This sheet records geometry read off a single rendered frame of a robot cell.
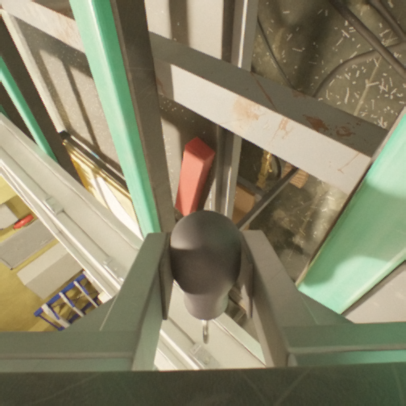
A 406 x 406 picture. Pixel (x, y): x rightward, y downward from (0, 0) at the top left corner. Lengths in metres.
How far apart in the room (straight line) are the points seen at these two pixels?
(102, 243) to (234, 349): 0.26
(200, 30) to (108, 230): 0.37
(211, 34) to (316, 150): 0.38
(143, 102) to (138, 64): 0.03
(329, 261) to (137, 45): 0.20
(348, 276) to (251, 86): 0.14
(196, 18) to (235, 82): 0.34
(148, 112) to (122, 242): 0.27
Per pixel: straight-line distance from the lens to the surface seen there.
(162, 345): 0.85
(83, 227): 0.54
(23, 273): 10.01
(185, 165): 0.71
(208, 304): 0.17
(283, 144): 0.20
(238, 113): 0.22
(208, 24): 0.54
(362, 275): 0.18
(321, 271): 0.20
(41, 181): 0.65
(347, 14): 0.85
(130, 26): 0.24
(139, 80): 0.26
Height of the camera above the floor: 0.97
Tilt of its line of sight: 27 degrees down
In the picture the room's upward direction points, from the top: 131 degrees counter-clockwise
